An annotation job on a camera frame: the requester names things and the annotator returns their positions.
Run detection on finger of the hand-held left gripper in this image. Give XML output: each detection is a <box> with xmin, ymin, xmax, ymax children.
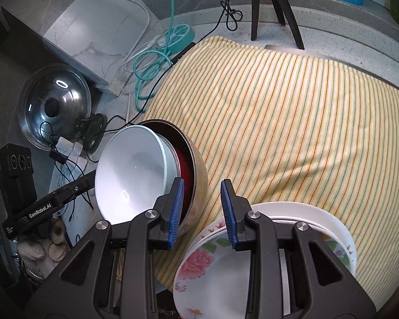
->
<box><xmin>48</xmin><ymin>169</ymin><xmax>98</xmax><ymax>207</ymax></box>

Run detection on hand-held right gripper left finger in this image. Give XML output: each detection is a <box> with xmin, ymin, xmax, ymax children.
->
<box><xmin>45</xmin><ymin>177</ymin><xmax>186</xmax><ymax>319</ymax></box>

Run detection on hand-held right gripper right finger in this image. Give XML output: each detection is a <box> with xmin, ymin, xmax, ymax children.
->
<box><xmin>220</xmin><ymin>179</ymin><xmax>376</xmax><ymax>319</ymax></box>

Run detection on stainless steel bowl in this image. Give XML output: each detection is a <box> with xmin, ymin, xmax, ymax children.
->
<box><xmin>141</xmin><ymin>119</ymin><xmax>209</xmax><ymax>238</ymax></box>

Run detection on red bowl steel inside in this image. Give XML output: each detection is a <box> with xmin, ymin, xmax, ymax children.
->
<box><xmin>143</xmin><ymin>122</ymin><xmax>195</xmax><ymax>220</ymax></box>

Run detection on pale green bowl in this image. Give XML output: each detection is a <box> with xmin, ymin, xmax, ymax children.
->
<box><xmin>95</xmin><ymin>124</ymin><xmax>182</xmax><ymax>225</ymax></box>

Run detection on white plate small pink flower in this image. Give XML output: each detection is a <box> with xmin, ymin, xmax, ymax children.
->
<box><xmin>199</xmin><ymin>202</ymin><xmax>357</xmax><ymax>275</ymax></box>

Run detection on white plate large pink flowers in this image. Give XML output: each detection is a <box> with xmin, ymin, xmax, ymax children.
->
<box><xmin>172</xmin><ymin>228</ymin><xmax>350</xmax><ymax>319</ymax></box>

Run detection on person's left hand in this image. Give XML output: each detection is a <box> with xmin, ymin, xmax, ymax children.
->
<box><xmin>16</xmin><ymin>217</ymin><xmax>70</xmax><ymax>270</ymax></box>

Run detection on white power adapter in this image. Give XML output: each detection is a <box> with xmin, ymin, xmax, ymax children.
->
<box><xmin>55</xmin><ymin>136</ymin><xmax>87</xmax><ymax>163</ymax></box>

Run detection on black clamp stand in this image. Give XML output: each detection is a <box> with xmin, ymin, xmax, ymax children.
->
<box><xmin>76</xmin><ymin>113</ymin><xmax>107</xmax><ymax>155</ymax></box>

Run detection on steel pot lid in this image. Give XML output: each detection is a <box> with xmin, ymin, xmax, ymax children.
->
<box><xmin>18</xmin><ymin>63</ymin><xmax>92</xmax><ymax>152</ymax></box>

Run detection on yellow striped cloth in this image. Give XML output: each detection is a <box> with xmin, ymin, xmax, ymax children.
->
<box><xmin>115</xmin><ymin>36</ymin><xmax>399</xmax><ymax>309</ymax></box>

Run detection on black rod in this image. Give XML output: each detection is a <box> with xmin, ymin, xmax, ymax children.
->
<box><xmin>171</xmin><ymin>41</ymin><xmax>197</xmax><ymax>63</ymax></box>

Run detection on teal power strip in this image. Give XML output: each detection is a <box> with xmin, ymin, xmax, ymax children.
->
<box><xmin>158</xmin><ymin>24</ymin><xmax>196</xmax><ymax>55</ymax></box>

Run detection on black tripod legs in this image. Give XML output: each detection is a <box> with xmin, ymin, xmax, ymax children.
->
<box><xmin>250</xmin><ymin>0</ymin><xmax>305</xmax><ymax>50</ymax></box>

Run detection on teal cable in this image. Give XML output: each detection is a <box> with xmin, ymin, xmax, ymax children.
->
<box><xmin>133</xmin><ymin>0</ymin><xmax>177</xmax><ymax>112</ymax></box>

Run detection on white cable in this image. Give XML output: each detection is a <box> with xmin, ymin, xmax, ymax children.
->
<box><xmin>105</xmin><ymin>0</ymin><xmax>152</xmax><ymax>70</ymax></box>

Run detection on black cable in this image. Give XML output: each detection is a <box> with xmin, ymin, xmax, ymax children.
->
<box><xmin>103</xmin><ymin>0</ymin><xmax>244</xmax><ymax>130</ymax></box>

